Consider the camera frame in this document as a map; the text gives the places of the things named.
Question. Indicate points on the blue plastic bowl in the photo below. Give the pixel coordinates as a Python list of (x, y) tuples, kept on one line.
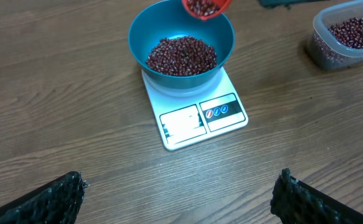
[(169, 19)]

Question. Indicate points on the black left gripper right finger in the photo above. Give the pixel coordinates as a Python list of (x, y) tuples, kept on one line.
[(295, 202)]

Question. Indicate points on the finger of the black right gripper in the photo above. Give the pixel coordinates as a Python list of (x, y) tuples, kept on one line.
[(276, 3)]

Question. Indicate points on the white digital kitchen scale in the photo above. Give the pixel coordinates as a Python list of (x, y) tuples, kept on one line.
[(188, 116)]

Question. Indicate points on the orange scoop with blue handle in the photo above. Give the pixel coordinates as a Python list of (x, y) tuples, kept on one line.
[(205, 9)]

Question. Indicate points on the red adzuki beans in bowl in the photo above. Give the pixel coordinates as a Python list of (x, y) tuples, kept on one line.
[(182, 57)]

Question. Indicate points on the red adzuki beans in container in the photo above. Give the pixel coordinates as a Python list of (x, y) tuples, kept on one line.
[(349, 32)]

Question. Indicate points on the clear plastic food container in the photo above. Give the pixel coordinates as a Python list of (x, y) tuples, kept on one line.
[(322, 46)]

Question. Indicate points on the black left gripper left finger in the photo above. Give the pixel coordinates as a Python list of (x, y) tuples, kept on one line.
[(57, 202)]

